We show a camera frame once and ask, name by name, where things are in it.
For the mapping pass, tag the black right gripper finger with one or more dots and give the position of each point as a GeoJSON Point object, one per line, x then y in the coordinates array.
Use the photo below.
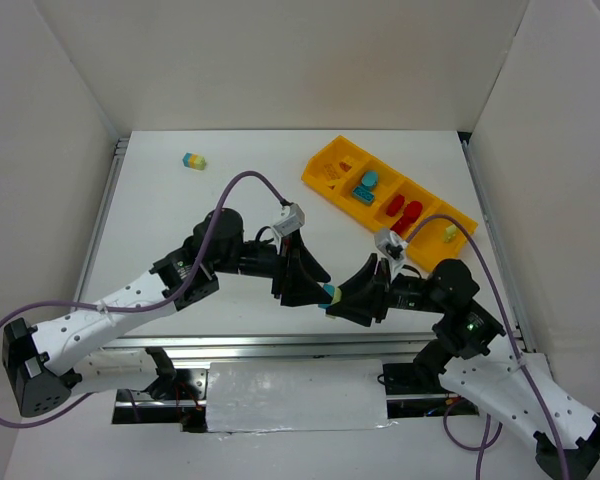
{"type": "Point", "coordinates": [361, 279]}
{"type": "Point", "coordinates": [359, 310]}

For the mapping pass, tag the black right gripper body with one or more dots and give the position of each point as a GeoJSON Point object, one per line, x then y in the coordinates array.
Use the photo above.
{"type": "Point", "coordinates": [383, 288]}

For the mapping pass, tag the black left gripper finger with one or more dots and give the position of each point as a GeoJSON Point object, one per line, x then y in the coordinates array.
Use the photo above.
{"type": "Point", "coordinates": [311, 266]}
{"type": "Point", "coordinates": [300, 289]}

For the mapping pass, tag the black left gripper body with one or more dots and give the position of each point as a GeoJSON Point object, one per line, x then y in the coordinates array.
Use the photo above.
{"type": "Point", "coordinates": [281, 270]}

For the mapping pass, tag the small blue lego brick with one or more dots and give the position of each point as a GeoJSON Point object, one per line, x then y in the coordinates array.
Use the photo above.
{"type": "Point", "coordinates": [328, 289]}

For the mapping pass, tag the red flower lego brick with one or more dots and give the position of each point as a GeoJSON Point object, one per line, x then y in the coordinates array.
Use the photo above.
{"type": "Point", "coordinates": [410, 214]}

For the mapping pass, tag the blue rectangular lego brick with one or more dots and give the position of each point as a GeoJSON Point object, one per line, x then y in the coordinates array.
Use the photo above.
{"type": "Point", "coordinates": [363, 195]}

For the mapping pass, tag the red rectangular lego brick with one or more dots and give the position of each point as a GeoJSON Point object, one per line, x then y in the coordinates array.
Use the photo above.
{"type": "Point", "coordinates": [395, 205]}

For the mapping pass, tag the blue frog lego brick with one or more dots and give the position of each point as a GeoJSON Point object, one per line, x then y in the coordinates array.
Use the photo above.
{"type": "Point", "coordinates": [370, 180]}

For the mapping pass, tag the lime blue orange lego stack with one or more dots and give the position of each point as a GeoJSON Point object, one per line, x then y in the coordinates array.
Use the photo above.
{"type": "Point", "coordinates": [194, 161]}

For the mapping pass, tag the lime green lego brick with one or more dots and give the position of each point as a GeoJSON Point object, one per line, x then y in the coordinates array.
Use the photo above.
{"type": "Point", "coordinates": [337, 295]}

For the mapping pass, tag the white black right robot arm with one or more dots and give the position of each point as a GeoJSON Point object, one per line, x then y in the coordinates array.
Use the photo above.
{"type": "Point", "coordinates": [472, 356]}

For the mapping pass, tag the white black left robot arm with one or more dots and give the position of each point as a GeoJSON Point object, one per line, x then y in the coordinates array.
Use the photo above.
{"type": "Point", "coordinates": [49, 362]}

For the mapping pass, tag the yellow sorting tray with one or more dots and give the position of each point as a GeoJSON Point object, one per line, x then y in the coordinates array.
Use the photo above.
{"type": "Point", "coordinates": [391, 183]}

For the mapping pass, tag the white foil cover panel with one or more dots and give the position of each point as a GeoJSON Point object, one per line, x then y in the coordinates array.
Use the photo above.
{"type": "Point", "coordinates": [290, 396]}

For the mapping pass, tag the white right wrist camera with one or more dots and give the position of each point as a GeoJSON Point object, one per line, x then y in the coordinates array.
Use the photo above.
{"type": "Point", "coordinates": [393, 248]}

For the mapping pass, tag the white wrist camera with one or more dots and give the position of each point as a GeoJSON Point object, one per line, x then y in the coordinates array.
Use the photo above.
{"type": "Point", "coordinates": [290, 220]}
{"type": "Point", "coordinates": [393, 248]}

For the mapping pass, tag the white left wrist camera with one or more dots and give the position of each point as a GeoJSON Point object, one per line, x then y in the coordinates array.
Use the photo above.
{"type": "Point", "coordinates": [290, 220]}

